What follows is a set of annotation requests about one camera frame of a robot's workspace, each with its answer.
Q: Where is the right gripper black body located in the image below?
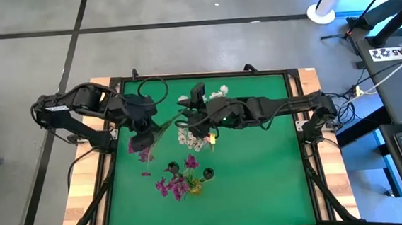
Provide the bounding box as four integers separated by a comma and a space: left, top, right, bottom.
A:
190, 81, 231, 142

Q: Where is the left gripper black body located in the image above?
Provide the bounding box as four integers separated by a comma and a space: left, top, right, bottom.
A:
125, 93, 160, 134

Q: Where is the dark purple flower spray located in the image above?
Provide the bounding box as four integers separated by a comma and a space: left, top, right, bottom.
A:
125, 110, 190, 178

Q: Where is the pink tulip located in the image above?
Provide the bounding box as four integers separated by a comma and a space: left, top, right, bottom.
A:
204, 132, 219, 153

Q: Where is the compact white flower spray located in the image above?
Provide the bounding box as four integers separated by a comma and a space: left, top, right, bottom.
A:
176, 125, 208, 154

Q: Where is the long white flower spray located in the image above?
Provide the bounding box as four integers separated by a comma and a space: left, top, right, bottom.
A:
177, 84, 230, 104

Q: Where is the black tulip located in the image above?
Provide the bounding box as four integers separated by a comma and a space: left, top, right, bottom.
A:
194, 166, 217, 190
164, 160, 193, 192

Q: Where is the magenta flower spray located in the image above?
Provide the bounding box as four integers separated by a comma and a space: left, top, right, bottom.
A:
153, 153, 204, 204

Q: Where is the yellow embossed glass vase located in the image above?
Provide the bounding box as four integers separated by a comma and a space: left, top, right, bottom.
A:
188, 181, 204, 197

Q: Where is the green table mat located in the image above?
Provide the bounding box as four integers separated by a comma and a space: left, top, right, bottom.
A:
98, 68, 318, 225

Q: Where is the yellow power plug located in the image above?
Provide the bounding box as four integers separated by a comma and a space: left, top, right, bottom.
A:
351, 84, 366, 98

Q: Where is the white pole with round base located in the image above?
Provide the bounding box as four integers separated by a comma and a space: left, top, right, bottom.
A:
305, 0, 359, 27

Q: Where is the thin black tripod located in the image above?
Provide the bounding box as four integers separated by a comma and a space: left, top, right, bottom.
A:
316, 0, 402, 58

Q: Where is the black desk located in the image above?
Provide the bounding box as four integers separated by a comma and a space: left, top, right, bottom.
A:
354, 34, 402, 129

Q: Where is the white paper label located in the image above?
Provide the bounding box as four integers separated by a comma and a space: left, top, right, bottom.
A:
368, 45, 402, 62

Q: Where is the person's leg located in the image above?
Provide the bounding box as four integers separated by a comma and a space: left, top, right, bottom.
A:
343, 0, 402, 34

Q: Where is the black stand with round base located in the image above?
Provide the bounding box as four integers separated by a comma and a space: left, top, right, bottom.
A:
362, 1, 402, 49

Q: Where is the black floor cable bundle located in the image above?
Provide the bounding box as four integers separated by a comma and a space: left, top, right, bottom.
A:
325, 62, 384, 127

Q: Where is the white cable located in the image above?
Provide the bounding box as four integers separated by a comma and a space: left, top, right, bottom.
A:
357, 49, 402, 96

